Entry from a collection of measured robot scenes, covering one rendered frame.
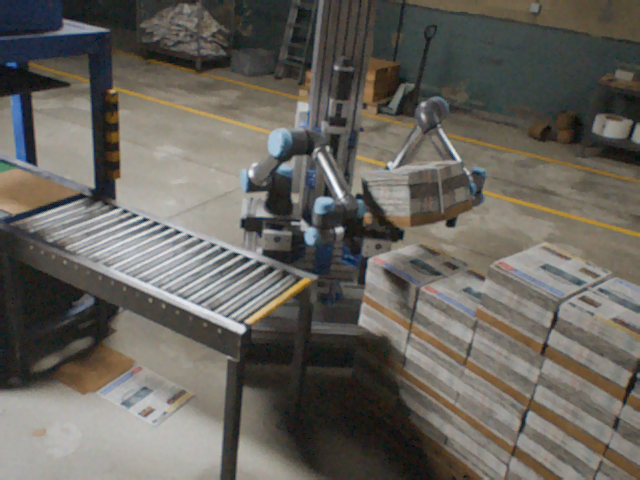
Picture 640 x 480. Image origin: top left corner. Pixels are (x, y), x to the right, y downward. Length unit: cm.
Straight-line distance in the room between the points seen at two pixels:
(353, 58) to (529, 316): 150
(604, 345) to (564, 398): 27
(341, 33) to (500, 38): 620
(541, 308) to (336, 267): 129
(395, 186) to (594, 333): 95
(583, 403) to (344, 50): 187
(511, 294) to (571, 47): 685
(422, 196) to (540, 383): 85
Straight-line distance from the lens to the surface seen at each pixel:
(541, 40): 915
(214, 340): 240
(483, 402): 268
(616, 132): 855
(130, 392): 332
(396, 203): 268
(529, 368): 251
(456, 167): 284
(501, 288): 246
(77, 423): 320
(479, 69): 937
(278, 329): 338
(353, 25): 319
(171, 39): 1040
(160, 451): 302
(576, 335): 236
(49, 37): 317
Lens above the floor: 209
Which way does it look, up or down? 26 degrees down
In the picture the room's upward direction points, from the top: 7 degrees clockwise
